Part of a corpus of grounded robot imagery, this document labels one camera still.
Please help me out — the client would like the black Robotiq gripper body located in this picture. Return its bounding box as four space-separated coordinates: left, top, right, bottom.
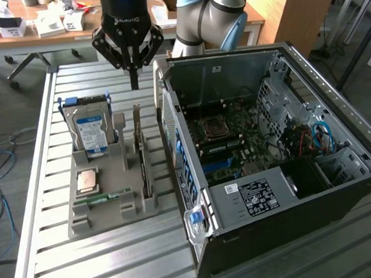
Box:
99 0 154 54

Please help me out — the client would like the Nvidia graphics card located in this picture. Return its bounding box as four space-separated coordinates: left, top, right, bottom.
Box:
131 103 155 201

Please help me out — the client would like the white booklet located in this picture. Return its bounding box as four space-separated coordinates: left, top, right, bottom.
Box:
151 4 179 30

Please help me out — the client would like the small white printed box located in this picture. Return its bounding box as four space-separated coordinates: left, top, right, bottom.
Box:
62 12 86 33

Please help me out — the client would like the flat white box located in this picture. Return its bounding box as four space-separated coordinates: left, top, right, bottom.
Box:
34 14 67 39

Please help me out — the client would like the hard disk with blue carrier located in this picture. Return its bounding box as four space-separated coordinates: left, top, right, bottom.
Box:
57 90 116 159

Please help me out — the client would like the white box with black lid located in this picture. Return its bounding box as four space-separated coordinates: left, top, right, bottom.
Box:
0 16 28 39

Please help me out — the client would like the grey printed parts rack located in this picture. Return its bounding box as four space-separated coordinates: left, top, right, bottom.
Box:
61 111 162 239

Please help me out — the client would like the CPU with copper-toned lid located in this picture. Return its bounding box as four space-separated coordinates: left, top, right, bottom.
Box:
76 169 99 194

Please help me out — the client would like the perforated silver drive cage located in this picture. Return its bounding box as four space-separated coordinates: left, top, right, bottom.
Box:
254 57 308 142

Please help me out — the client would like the green motherboard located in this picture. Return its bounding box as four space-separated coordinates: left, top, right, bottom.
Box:
183 98 285 188

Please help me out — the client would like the green RAM stick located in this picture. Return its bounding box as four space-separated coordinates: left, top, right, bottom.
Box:
73 187 132 205

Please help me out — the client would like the wooden cabinet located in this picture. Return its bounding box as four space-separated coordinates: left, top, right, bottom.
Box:
246 0 346 62

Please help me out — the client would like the grey power supply unit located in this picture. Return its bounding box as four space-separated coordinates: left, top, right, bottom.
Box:
207 165 300 231

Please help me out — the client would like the blue case latch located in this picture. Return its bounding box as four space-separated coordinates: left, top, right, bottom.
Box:
191 211 204 227

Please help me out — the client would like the black open PC case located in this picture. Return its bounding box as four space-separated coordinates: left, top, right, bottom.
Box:
151 37 371 278

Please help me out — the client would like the silver disk bay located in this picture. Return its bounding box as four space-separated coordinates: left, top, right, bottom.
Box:
314 146 371 187

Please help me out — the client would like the CPU socket with metal frame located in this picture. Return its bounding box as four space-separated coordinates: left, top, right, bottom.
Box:
201 116 232 141

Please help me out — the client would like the grey floor cable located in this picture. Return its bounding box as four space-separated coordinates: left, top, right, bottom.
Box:
0 126 39 147

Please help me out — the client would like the blue floor cable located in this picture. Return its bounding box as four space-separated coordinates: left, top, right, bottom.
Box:
0 138 19 185
0 190 19 266

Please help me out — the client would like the red and black wire bundle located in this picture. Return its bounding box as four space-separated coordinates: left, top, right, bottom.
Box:
281 123 318 159

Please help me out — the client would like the blue data wire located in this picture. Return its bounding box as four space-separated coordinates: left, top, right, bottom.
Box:
310 120 337 155

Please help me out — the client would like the white table frame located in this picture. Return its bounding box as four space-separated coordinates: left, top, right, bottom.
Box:
333 0 371 70

